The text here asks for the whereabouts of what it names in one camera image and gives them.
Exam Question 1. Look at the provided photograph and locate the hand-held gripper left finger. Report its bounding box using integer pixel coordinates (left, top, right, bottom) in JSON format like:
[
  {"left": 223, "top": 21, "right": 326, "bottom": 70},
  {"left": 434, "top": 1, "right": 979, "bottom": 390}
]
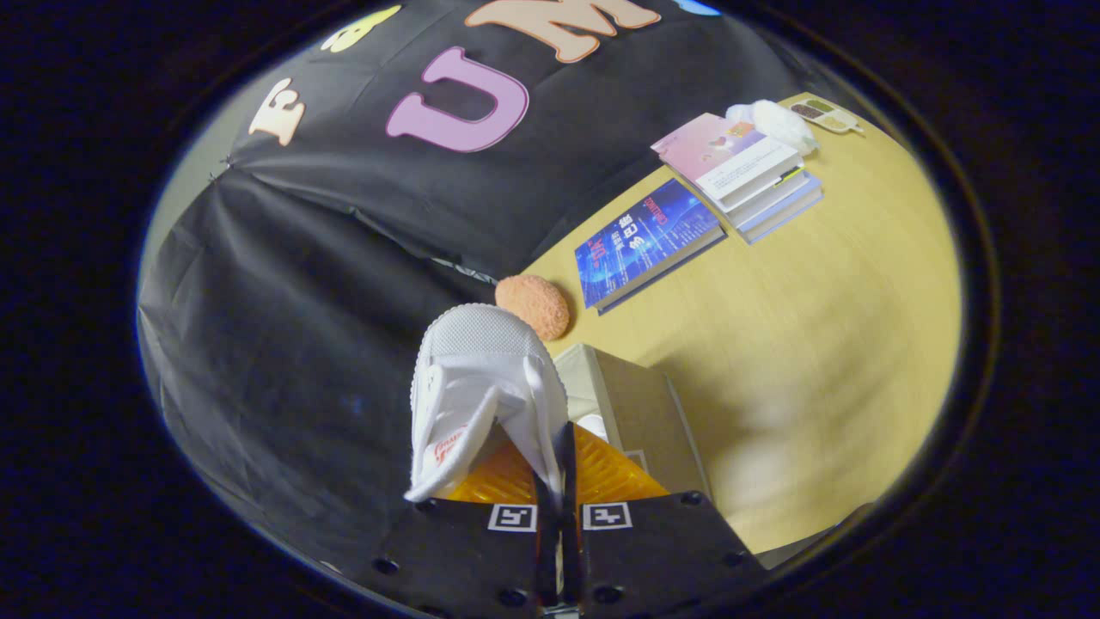
[{"left": 365, "top": 434, "right": 558, "bottom": 619}]

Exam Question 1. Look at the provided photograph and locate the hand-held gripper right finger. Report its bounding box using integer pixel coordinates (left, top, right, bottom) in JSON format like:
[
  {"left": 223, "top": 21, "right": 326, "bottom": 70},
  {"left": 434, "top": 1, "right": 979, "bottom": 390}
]
[{"left": 559, "top": 421, "right": 772, "bottom": 619}]

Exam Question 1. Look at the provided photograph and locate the cream fabric storage box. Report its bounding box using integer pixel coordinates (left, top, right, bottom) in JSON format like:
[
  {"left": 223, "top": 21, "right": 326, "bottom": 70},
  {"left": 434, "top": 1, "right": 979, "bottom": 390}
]
[{"left": 553, "top": 343, "right": 714, "bottom": 501}]

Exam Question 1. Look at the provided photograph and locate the orange fuzzy sponge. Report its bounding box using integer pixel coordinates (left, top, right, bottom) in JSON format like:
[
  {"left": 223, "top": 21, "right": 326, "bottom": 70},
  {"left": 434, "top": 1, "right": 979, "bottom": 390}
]
[{"left": 495, "top": 275, "right": 571, "bottom": 342}]

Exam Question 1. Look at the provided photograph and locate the dark blue printed book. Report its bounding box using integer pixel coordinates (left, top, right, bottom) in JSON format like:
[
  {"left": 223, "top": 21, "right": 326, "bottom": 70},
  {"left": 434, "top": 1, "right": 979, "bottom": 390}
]
[{"left": 574, "top": 178, "right": 728, "bottom": 316}]

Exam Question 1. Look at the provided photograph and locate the grey-blue cover book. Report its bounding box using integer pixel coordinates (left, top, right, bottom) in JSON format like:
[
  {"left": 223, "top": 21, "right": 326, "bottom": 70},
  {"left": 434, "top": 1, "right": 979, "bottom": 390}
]
[{"left": 739, "top": 172, "right": 824, "bottom": 246}]

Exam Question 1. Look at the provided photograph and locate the white cover book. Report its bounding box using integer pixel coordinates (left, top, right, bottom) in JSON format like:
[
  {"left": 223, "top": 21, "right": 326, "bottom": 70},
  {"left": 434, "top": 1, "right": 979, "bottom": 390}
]
[{"left": 726, "top": 166, "right": 814, "bottom": 230}]

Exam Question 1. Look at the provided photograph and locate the pink cover book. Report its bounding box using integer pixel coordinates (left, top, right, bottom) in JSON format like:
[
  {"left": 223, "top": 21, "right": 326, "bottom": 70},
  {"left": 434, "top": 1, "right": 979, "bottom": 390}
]
[{"left": 651, "top": 113, "right": 805, "bottom": 214}]

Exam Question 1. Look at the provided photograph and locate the white fluffy ball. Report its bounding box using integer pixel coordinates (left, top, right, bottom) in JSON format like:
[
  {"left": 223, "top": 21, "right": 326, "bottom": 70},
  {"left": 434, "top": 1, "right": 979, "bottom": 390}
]
[{"left": 726, "top": 100, "right": 820, "bottom": 158}]

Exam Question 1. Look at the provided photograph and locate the small compartment tray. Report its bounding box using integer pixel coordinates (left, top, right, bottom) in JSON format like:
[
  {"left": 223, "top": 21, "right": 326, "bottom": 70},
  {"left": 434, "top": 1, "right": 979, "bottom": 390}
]
[{"left": 789, "top": 96, "right": 865, "bottom": 137}]

